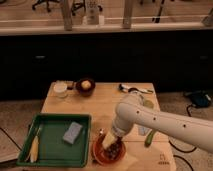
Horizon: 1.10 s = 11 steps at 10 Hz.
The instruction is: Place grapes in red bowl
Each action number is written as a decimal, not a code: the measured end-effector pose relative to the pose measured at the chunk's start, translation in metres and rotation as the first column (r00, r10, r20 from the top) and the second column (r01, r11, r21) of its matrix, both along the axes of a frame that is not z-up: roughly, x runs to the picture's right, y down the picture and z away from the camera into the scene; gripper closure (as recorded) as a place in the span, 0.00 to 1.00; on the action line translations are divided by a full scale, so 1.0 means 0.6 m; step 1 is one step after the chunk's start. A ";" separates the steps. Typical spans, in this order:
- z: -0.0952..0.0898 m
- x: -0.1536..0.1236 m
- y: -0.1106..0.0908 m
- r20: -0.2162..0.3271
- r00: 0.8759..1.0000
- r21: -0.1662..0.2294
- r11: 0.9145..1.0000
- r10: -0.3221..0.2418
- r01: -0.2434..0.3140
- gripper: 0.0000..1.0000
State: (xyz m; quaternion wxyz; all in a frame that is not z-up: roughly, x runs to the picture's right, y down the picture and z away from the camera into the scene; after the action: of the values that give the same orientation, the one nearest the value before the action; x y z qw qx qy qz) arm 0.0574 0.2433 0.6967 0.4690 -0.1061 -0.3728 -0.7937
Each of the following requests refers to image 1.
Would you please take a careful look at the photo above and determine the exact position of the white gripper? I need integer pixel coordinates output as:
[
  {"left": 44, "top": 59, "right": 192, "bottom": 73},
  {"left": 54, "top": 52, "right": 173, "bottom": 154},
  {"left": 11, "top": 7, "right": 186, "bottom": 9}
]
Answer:
[{"left": 102, "top": 127, "right": 127, "bottom": 149}]

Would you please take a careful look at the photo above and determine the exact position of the dark grape bunch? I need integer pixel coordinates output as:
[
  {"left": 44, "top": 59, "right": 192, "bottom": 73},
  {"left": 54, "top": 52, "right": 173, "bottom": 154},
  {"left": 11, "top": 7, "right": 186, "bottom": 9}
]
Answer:
[{"left": 106, "top": 140, "right": 121, "bottom": 160}]

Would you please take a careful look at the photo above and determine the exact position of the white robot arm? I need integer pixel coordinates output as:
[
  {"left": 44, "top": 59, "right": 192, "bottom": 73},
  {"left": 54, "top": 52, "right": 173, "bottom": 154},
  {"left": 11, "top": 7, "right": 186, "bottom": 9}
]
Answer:
[{"left": 102, "top": 93, "right": 213, "bottom": 153}]

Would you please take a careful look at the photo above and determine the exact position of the red bowl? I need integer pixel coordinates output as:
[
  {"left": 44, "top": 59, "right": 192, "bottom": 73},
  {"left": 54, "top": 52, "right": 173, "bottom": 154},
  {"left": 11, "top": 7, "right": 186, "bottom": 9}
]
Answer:
[{"left": 91, "top": 134, "right": 126, "bottom": 165}]

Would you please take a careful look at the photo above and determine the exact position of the dark brown bowl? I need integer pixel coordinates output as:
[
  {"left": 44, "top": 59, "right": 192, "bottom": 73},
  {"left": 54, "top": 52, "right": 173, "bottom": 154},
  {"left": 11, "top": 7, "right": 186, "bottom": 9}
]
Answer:
[{"left": 75, "top": 78, "right": 96, "bottom": 97}]

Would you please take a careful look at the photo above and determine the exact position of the wooden table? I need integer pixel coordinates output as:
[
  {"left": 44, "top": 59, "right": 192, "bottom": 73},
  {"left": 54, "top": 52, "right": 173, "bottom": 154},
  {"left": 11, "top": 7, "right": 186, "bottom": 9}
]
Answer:
[{"left": 35, "top": 83, "right": 176, "bottom": 171}]

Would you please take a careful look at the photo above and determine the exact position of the green cucumber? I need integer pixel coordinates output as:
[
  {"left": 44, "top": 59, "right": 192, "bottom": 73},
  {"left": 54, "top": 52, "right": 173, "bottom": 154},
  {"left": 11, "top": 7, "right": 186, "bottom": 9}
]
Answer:
[{"left": 144, "top": 130, "right": 156, "bottom": 147}]

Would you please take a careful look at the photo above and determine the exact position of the blue sponge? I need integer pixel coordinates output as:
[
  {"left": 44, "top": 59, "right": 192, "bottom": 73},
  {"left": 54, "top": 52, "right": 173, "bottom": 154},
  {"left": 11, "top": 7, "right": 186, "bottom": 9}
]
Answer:
[{"left": 63, "top": 122, "right": 82, "bottom": 144}]

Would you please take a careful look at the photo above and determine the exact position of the black and white utensil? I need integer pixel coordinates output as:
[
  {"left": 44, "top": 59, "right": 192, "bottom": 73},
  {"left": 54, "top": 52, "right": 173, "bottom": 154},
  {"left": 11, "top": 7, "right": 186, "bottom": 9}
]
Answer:
[{"left": 118, "top": 84, "right": 154, "bottom": 94}]

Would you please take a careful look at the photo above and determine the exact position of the green plastic tray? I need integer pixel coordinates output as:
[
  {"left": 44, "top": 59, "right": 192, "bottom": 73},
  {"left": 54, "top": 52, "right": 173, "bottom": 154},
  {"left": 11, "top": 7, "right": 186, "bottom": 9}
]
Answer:
[{"left": 17, "top": 114, "right": 91, "bottom": 168}]

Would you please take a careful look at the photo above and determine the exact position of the yellow round fruit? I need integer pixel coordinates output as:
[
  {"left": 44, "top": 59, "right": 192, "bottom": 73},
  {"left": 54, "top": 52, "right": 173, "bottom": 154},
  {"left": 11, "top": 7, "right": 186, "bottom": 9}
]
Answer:
[{"left": 81, "top": 80, "right": 91, "bottom": 90}]

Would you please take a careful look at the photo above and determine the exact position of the white plastic cup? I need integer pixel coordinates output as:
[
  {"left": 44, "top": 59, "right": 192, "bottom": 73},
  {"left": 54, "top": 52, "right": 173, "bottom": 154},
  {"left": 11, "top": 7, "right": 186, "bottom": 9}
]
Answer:
[{"left": 53, "top": 82, "right": 67, "bottom": 98}]

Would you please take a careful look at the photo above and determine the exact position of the black device on floor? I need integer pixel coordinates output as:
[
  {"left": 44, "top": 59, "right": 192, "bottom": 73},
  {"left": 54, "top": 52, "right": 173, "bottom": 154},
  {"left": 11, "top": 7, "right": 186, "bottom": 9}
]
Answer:
[{"left": 184, "top": 91, "right": 212, "bottom": 108}]

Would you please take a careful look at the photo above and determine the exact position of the office chair base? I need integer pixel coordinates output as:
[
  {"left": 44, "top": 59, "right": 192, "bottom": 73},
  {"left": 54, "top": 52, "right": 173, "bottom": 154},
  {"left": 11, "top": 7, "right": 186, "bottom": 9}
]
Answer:
[{"left": 32, "top": 0, "right": 60, "bottom": 13}]

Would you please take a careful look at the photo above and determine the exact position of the black floor cable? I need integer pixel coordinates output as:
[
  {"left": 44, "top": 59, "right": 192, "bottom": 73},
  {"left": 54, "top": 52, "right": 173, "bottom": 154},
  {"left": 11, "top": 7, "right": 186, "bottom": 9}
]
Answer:
[{"left": 168, "top": 139, "right": 198, "bottom": 171}]

